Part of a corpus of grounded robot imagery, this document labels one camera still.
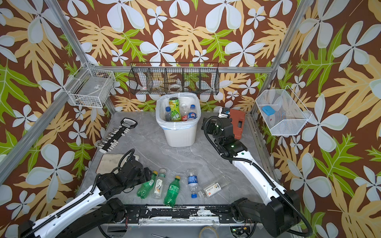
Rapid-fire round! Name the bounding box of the green soda bottle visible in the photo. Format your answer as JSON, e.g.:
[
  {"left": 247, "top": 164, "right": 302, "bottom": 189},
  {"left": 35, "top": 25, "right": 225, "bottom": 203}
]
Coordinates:
[
  {"left": 137, "top": 171, "right": 158, "bottom": 199},
  {"left": 164, "top": 176, "right": 181, "bottom": 207}
]

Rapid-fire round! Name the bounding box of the white label drink bottle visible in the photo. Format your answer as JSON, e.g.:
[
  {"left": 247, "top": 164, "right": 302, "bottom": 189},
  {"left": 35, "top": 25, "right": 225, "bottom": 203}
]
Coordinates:
[{"left": 152, "top": 169, "right": 167, "bottom": 199}]

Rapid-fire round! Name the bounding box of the blue cap water bottle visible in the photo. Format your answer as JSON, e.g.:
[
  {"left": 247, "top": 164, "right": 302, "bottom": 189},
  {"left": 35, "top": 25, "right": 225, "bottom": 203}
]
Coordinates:
[{"left": 188, "top": 105, "right": 197, "bottom": 121}]

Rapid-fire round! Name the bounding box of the red label soda bottle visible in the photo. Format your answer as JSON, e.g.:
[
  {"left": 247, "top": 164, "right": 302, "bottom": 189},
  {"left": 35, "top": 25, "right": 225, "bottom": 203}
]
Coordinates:
[{"left": 180, "top": 104, "right": 189, "bottom": 122}]

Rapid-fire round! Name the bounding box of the tall green yellow bottle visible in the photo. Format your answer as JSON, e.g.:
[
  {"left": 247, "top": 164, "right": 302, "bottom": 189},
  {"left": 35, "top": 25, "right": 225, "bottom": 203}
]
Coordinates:
[{"left": 169, "top": 97, "right": 182, "bottom": 122}]

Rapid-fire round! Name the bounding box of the blue label water bottle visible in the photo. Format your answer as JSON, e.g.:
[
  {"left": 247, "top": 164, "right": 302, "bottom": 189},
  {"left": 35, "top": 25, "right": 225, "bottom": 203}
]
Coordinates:
[
  {"left": 165, "top": 106, "right": 172, "bottom": 122},
  {"left": 187, "top": 169, "right": 198, "bottom": 199}
]

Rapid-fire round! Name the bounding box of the clear bottle white label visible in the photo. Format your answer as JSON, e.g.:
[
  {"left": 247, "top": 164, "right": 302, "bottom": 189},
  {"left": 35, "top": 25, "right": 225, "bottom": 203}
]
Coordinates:
[{"left": 197, "top": 178, "right": 230, "bottom": 198}]

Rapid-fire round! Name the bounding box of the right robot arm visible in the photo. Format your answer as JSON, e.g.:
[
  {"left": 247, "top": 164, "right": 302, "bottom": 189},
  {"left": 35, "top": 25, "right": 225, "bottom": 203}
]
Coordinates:
[{"left": 201, "top": 108, "right": 313, "bottom": 238}]

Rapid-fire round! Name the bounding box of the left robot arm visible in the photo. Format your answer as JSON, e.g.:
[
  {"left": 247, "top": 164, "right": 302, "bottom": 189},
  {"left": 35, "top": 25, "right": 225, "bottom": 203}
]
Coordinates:
[{"left": 17, "top": 149, "right": 152, "bottom": 238}]

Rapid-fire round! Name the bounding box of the white plastic trash bin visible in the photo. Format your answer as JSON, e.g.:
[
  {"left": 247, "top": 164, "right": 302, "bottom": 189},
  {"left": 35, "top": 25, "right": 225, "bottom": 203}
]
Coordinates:
[{"left": 164, "top": 106, "right": 198, "bottom": 147}]

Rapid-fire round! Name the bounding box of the clear bin liner bag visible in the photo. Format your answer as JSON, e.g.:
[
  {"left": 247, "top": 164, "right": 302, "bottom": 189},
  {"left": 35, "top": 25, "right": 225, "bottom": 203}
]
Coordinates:
[{"left": 155, "top": 92, "right": 201, "bottom": 131}]

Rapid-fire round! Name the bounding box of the red plastic tool case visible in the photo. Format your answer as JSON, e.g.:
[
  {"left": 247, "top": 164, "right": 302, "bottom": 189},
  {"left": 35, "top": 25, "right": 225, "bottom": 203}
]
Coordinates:
[{"left": 230, "top": 109, "right": 246, "bottom": 140}]

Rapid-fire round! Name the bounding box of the black screwdriver bit holder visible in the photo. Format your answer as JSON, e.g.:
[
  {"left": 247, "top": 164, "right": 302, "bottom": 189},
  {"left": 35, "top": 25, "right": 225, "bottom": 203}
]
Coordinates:
[{"left": 97, "top": 118, "right": 138, "bottom": 154}]

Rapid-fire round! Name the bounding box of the blue object in basket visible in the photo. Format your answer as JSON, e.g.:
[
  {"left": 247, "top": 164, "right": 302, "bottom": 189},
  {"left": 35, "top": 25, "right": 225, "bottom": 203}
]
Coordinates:
[{"left": 262, "top": 105, "right": 275, "bottom": 116}]

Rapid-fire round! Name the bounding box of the white mesh basket right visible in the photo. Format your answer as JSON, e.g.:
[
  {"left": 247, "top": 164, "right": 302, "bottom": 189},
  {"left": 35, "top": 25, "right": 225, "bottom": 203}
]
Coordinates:
[{"left": 256, "top": 87, "right": 312, "bottom": 136}]

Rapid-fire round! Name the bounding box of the tape roll foreground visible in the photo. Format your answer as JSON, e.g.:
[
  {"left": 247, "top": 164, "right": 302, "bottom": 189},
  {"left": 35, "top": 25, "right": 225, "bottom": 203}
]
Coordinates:
[{"left": 198, "top": 226, "right": 219, "bottom": 238}]

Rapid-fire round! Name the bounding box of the black wire wall basket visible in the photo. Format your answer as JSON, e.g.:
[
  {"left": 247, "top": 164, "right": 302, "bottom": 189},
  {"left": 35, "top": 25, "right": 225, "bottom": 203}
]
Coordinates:
[{"left": 127, "top": 62, "right": 220, "bottom": 95}]

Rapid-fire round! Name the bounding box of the white wire basket left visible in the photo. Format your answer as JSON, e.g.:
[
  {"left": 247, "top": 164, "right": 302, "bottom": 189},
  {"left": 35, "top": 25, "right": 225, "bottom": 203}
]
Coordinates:
[{"left": 63, "top": 63, "right": 116, "bottom": 108}]

